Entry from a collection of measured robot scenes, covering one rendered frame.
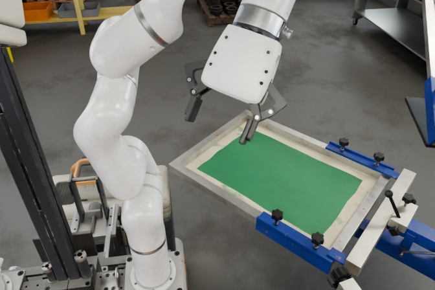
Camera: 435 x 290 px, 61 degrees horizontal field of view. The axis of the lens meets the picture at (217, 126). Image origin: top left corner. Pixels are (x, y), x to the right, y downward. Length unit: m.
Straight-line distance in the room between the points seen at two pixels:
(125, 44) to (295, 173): 1.20
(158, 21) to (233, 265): 2.06
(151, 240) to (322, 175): 0.97
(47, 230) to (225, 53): 0.63
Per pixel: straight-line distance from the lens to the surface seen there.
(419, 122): 2.25
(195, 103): 0.57
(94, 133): 0.70
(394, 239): 1.60
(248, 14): 0.56
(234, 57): 0.56
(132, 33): 0.63
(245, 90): 0.55
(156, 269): 1.04
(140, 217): 0.87
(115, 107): 0.69
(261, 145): 1.83
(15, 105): 0.77
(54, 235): 1.00
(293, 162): 1.75
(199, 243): 2.61
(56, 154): 3.54
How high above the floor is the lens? 2.08
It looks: 36 degrees down
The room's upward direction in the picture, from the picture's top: straight up
